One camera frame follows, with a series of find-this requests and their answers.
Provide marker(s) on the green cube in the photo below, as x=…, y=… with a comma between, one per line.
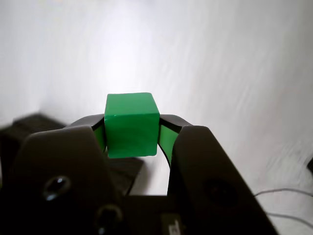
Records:
x=132, y=127

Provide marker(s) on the black box tray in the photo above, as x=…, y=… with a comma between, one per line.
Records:
x=127, y=173

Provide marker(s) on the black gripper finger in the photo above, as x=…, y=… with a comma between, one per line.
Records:
x=63, y=159
x=207, y=166

